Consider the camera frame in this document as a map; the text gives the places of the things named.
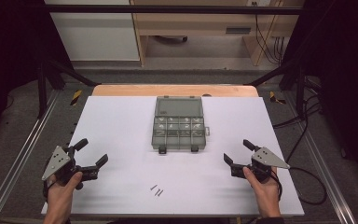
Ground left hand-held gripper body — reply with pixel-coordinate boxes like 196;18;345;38
41;146;100;191

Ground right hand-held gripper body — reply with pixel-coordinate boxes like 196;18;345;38
230;147;291;184

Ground clear grey compartment box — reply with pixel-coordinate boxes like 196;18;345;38
151;95;212;156

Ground person's left hand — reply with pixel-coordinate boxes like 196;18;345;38
45;171;84;207

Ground person's right hand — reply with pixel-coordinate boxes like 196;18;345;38
242;166;282;205

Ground yellow black tape marker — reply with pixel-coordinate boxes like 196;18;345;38
70;89;84;107
268;91;287;105

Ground group of small silver screws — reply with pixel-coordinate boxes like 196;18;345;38
155;117;205;136

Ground white cabinet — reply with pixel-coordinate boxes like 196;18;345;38
44;0;141;62

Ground black curtain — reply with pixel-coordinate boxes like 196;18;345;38
287;0;358;189
0;0;73;147

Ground office chair base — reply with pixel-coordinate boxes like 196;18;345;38
151;35;189;45

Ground wooden desk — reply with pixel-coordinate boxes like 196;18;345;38
130;0;306;67

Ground black horizontal bar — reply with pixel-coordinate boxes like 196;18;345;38
43;4;304;16

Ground aluminium rail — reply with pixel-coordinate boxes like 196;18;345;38
282;91;358;224
0;89;61;224

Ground black floor cables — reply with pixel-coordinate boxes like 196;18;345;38
272;77;324;163

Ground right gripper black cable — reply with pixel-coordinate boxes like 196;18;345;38
271;166;328;206

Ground black metal stand frame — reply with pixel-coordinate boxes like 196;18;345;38
36;59;101;119
247;58;308;117

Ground bundle of black hanging cables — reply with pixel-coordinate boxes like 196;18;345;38
254;13;286;65

